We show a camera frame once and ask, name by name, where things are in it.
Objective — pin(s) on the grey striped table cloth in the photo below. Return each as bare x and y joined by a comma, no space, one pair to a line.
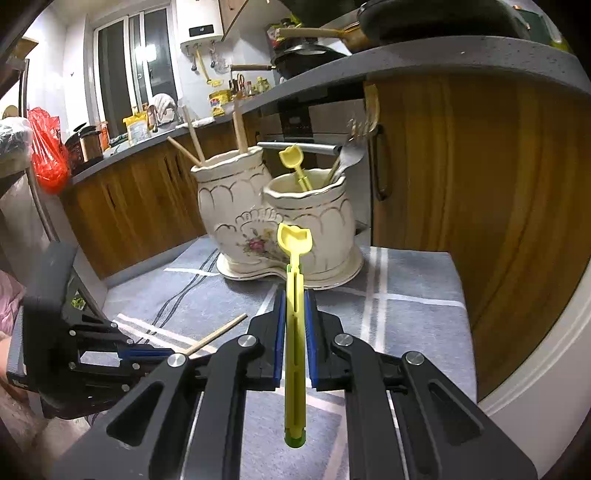
399,301

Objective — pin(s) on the black frying pan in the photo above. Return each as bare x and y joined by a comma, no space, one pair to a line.
295,60

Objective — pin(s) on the yellow food package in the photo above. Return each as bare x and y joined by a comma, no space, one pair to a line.
137,127

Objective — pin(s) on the yellow spatula in vase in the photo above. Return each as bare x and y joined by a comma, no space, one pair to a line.
292,157

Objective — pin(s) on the gold fork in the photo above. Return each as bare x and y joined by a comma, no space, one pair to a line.
368,125

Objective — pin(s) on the white water heater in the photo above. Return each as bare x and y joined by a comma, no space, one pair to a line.
197,21

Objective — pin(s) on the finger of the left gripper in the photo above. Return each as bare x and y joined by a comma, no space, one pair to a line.
144,353

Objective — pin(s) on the silver fork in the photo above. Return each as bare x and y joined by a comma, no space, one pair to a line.
351,154

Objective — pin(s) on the grey kitchen countertop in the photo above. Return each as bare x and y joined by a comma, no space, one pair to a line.
447,54

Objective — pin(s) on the yellow green plastic spatula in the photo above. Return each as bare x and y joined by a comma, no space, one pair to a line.
295,242

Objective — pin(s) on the red plastic bag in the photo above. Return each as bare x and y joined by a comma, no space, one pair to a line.
49,155

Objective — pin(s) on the cream ceramic boot vase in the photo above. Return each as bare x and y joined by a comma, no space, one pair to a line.
242,206

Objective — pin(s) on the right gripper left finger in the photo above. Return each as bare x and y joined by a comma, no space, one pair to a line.
264,370

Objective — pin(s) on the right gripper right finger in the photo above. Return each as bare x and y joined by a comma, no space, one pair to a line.
326,369

